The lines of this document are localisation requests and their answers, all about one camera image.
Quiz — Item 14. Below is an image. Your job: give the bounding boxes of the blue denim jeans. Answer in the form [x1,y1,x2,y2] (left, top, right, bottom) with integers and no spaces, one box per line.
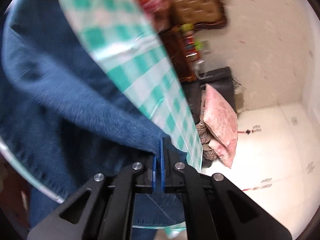
[0,0,188,240]

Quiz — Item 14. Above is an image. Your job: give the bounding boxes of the plaid brown blanket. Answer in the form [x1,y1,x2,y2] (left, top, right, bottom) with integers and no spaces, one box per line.
[196,121,218,161]

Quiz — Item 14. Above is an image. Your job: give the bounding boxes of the large pink pillow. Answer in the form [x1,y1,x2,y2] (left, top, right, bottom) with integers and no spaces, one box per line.
[202,84,238,168]

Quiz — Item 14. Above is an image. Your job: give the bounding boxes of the red chinese knot ornament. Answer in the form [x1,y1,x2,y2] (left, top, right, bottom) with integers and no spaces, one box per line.
[238,125,262,135]

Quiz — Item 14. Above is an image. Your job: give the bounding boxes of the black leather armchair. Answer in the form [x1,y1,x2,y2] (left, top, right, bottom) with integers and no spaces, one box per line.
[182,66,237,126]

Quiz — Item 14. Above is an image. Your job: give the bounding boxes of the dark wooden nightstand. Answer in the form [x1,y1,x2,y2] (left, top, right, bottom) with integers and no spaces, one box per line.
[160,24,200,82]

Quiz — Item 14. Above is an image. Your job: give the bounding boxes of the green white checkered cloth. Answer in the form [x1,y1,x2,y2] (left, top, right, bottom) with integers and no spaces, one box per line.
[0,0,203,239]

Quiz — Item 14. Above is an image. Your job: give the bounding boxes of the tufted brown bed headboard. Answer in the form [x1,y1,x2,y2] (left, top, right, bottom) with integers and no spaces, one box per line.
[169,0,227,31]

